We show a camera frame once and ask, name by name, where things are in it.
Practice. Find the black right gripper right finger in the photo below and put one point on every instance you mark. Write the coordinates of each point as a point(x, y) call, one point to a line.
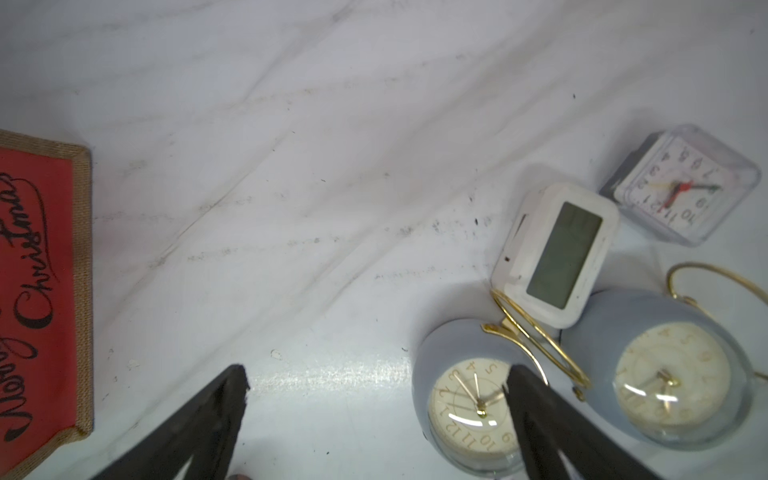
point(552, 434)

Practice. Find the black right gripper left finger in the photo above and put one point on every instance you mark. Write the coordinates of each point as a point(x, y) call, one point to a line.
point(198, 439)

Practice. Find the small white digital clock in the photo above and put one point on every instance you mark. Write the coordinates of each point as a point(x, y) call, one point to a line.
point(554, 252)

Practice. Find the small white square clock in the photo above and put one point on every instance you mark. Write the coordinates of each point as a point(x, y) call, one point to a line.
point(681, 184)

